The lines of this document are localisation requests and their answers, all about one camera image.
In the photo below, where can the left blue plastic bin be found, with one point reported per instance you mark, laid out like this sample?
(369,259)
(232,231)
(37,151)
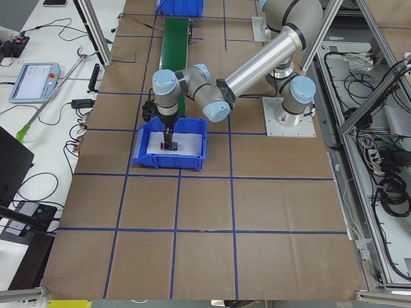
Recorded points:
(183,125)

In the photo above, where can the green conveyor belt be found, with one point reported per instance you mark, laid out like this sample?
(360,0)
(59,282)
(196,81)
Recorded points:
(175,41)

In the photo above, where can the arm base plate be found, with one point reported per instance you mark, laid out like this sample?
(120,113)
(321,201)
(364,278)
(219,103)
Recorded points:
(279,123)

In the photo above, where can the red mushroom push button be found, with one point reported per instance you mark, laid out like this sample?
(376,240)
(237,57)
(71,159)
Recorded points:
(169,146)

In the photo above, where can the teach pendant tablet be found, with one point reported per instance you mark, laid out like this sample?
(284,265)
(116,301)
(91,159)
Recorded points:
(35,82)

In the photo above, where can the white power strip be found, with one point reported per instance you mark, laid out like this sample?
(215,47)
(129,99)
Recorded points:
(375,160)

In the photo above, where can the green handled reacher stick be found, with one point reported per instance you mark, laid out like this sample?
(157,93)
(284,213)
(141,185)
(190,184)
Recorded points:
(22,132)

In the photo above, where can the black monitor corner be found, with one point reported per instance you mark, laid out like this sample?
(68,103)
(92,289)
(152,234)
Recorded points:
(16,160)

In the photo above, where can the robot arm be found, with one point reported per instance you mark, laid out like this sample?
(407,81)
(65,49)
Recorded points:
(298,23)

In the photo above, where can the white foam pad left bin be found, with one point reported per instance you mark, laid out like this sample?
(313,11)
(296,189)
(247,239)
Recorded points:
(182,144)

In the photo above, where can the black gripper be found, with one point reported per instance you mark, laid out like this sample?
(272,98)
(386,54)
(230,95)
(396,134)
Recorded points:
(167,120)

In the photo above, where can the right blue plastic bin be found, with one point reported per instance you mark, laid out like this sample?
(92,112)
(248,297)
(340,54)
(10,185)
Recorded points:
(186,8)

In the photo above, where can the blue plastic bin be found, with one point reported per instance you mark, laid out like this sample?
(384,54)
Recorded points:
(186,8)
(183,125)

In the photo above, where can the black handheld device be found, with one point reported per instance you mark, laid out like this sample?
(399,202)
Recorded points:
(93,79)

